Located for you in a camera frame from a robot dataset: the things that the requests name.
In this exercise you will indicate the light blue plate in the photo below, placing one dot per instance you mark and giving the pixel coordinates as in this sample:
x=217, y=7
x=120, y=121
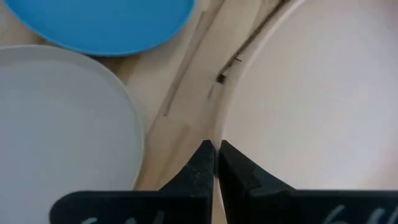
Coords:
x=56, y=124

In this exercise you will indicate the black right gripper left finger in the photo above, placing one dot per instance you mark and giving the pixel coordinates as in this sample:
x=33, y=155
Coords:
x=174, y=205

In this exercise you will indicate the pale pink plate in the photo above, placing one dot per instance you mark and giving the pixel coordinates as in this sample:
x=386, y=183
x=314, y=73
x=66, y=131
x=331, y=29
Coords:
x=311, y=99

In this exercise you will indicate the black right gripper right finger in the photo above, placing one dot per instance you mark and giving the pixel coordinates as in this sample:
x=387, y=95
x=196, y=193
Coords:
x=264, y=205

